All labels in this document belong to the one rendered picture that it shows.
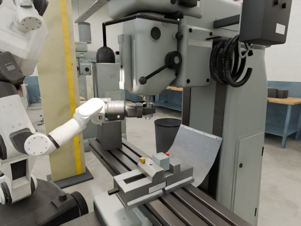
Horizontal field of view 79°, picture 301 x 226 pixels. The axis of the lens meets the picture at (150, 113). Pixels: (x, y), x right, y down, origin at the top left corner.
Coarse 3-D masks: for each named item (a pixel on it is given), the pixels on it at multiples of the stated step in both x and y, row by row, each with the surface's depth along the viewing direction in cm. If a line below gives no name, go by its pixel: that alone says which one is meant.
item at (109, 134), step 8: (112, 120) 118; (104, 128) 115; (112, 128) 117; (120, 128) 120; (104, 136) 116; (112, 136) 118; (120, 136) 121; (104, 144) 117; (112, 144) 119; (120, 144) 122
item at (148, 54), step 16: (160, 16) 69; (128, 32) 73; (144, 32) 67; (160, 32) 69; (176, 32) 74; (144, 48) 68; (160, 48) 71; (176, 48) 76; (144, 64) 70; (160, 64) 72; (160, 80) 74
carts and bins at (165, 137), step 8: (160, 120) 309; (168, 120) 312; (176, 120) 307; (160, 128) 273; (168, 128) 268; (176, 128) 270; (160, 136) 277; (168, 136) 272; (160, 144) 281; (168, 144) 275
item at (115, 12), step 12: (120, 0) 68; (132, 0) 61; (144, 0) 61; (156, 0) 64; (168, 0) 66; (120, 12) 70; (132, 12) 69; (156, 12) 69; (168, 12) 69; (192, 12) 74
